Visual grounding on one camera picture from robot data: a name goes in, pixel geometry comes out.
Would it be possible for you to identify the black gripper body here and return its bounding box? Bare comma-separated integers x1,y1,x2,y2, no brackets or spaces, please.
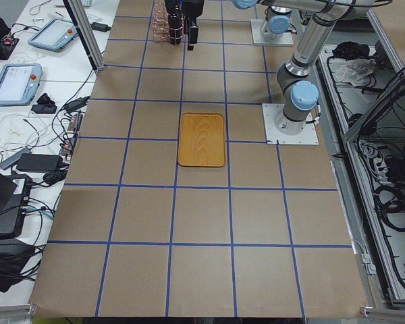
182,0,205,27

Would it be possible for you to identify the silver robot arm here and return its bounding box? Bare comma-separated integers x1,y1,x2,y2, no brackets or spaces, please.
233,0,391,51
274,1,374,134

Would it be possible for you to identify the near dark wine bottle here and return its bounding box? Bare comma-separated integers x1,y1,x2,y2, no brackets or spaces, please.
165,0,182,45

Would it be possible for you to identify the wooden serving tray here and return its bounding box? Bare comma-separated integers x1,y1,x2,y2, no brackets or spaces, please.
178,113,225,167

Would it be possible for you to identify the black power adapter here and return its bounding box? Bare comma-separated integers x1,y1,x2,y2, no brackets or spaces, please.
90,22,111,32

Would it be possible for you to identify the near blue teach pendant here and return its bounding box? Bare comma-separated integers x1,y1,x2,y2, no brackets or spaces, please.
28,18,78,53

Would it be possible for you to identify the blue teach pendant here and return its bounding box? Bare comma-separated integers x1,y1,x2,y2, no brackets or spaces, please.
28,18,78,53
0,63,43,107

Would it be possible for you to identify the black webcam on desk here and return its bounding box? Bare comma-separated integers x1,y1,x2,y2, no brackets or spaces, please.
31,93,57,114

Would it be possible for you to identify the far blue teach pendant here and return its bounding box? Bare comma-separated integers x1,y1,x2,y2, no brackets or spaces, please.
0,63,43,107

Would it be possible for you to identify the large black power brick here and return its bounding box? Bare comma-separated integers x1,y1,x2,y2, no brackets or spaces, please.
16,153,62,173

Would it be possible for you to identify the black laptop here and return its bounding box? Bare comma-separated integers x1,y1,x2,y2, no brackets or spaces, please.
0,173,32,240

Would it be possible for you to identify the copper wire bottle basket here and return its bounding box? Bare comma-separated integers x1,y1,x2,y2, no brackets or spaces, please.
152,1,184,43

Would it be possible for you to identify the aluminium frame post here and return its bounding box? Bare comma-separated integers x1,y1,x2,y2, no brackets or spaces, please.
63,0,105,74

